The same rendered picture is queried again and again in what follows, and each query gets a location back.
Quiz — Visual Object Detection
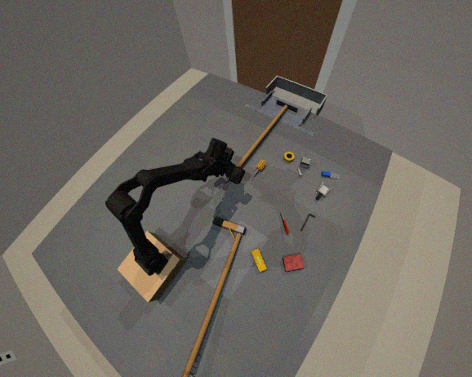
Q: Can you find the red flat block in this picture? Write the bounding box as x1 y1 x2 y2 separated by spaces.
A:
283 255 304 272

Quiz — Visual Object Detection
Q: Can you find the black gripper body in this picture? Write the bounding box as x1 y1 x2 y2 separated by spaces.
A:
215 161 245 184

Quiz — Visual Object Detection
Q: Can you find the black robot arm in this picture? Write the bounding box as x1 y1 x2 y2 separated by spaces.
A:
105 138 234 276

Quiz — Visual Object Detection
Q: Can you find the yellow ring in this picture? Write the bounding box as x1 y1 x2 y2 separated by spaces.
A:
283 152 294 162

